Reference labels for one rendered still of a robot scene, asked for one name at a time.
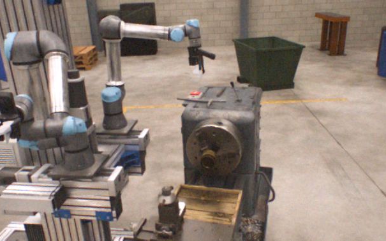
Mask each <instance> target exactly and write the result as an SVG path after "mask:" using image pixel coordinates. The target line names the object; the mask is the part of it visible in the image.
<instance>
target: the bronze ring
mask: <svg viewBox="0 0 386 241"><path fill-rule="evenodd" d="M217 162H218V155H217V154H216V153H215V152H214V151H212V150H206V151H204V152H203V153H202V157H201V161H200V164H201V166H202V168H204V169H206V170H211V169H212V168H213V167H214V166H215V165H216V164H217Z"/></svg>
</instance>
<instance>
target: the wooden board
mask: <svg viewBox="0 0 386 241"><path fill-rule="evenodd" d="M179 185H180V186H179V187H178V188H177V190H178V191H177V190H176V191H175V193H174V194H175V195H176V197H177V199H178V200H179V202H183V203H185V204H186V212H185V214H184V219H185V218H187V219H192V220H197V221H206V222H209V221H210V223H211V222H212V221H213V222H215V223H221V224H231V225H234V229H235V225H236V222H237V217H238V213H239V208H240V204H241V199H242V191H240V190H235V189H222V188H215V187H210V188H209V187H205V186H193V185H185V184H179ZM182 189H184V190H182ZM187 190H188V191H187ZM190 190H191V191H193V190H194V191H195V192H194V191H193V192H192V194H191V191H190ZM196 190H197V191H196ZM198 191H199V192H198ZM200 191H201V192H200ZM181 192H183V194H182V195H181ZM210 192H211V193H210ZM184 193H186V194H184ZM188 193H189V195H188ZM218 193H219V194H218ZM220 193H222V194H221V195H220ZM193 194H195V195H194V196H192V195H193ZM196 194H197V195H196ZM212 194H213V195H212ZM204 195H205V197H204ZM209 195H211V196H209ZM232 195H234V196H232ZM237 195H238V197H237ZM188 196H189V197H188ZM190 196H192V197H190ZM222 196H223V197H222ZM229 196H230V197H229ZM231 196H232V197H231ZM235 196H236V197H235ZM178 197H179V198H178ZM201 197H203V198H201ZM210 197H211V199H210ZM212 197H213V198H212ZM221 197H222V199H219V198H221ZM226 197H227V198H226ZM234 197H235V199H234ZM193 198H195V199H193ZM188 200H189V201H188ZM218 200H219V201H218ZM220 201H221V202H220ZM231 201H232V202H231ZM230 202H231V203H230ZM190 204H191V205H190ZM232 205H233V206H232ZM230 206H231V207H230ZM234 207H235V208H234ZM188 209H190V210H188ZM222 209H223V211H222ZM223 212H224V213H223ZM217 213H218V214H219V215H220V214H221V215H222V216H221V217H219V215H218V214H217ZM231 213H232V214H231ZM229 214H230V215H229ZM216 215H217V216H216ZM225 215H226V216H225ZM230 217H231V218H230ZM230 219H231V220H232V222H231V220H230ZM229 221H230V222H229Z"/></svg>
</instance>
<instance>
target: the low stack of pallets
mask: <svg viewBox="0 0 386 241"><path fill-rule="evenodd" d="M73 52H74V57H75V64H76V68H77V69H78V68H79V67H85V70H86V71H87V70H90V69H91V68H92V67H93V66H94V65H95V64H96V63H97V62H98V58H97V56H98V53H97V47H96V45H95V46H88V47H87V46H83V47H73ZM93 61H94V62H93Z"/></svg>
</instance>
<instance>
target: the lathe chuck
mask: <svg viewBox="0 0 386 241"><path fill-rule="evenodd" d="M217 123H222V124H223V125H219V124H217ZM198 128H201V129H202V131H203V132H204V133H205V135H206V137H207V138H208V139H209V141H210V142H211V143H212V144H215V145H217V146H218V147H219V148H220V149H240V150H241V154H240V156H239V155H237V158H236V159H232V158H228V159H227V160H221V161H218V162H217V164H216V165H215V166H214V167H213V168H212V169H211V170H206V172H205V174H207V175H212V176H221V175H226V174H227V173H230V172H232V171H233V170H235V169H236V167H237V166H238V164H239V161H240V159H241V156H242V152H243V142H242V138H241V136H240V134H239V132H238V131H237V130H236V129H235V128H234V127H233V126H232V125H230V124H228V123H226V122H223V121H221V120H207V121H205V122H202V123H201V124H199V125H198V126H197V127H196V128H195V129H194V130H193V132H192V134H191V135H190V136H189V138H188V141H187V144H186V151H187V155H188V157H189V160H190V161H191V164H192V165H193V166H194V167H195V168H196V169H197V170H199V168H200V167H201V164H200V161H201V157H202V153H203V152H202V151H201V149H202V148H201V147H200V146H199V141H198V140H197V138H196V134H197V132H196V130H197V129H198Z"/></svg>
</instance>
